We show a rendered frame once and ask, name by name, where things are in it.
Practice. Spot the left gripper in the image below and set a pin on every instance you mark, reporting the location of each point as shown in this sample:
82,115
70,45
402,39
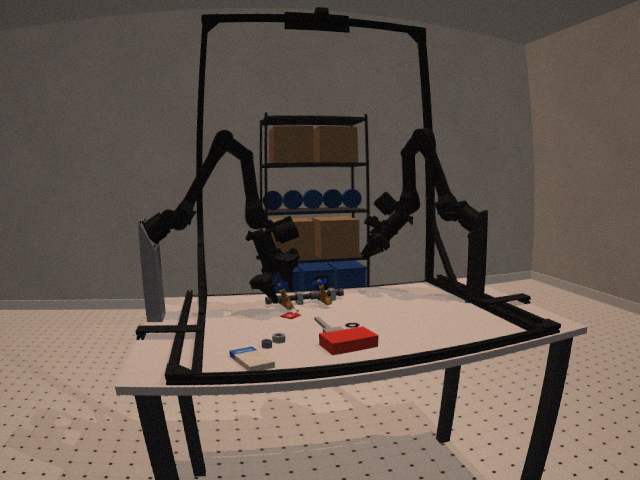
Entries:
388,231

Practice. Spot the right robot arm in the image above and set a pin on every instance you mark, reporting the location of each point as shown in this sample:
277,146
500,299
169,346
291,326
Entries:
285,230

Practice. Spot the red flat rectangular block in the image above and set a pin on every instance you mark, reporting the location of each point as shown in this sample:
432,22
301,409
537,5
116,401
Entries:
348,340

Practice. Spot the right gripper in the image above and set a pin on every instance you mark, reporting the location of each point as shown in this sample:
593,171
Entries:
263,281

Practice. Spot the grey hex nut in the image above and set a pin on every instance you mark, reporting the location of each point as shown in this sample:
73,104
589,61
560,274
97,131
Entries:
278,338

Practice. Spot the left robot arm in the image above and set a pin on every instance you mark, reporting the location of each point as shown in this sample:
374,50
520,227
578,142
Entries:
409,202

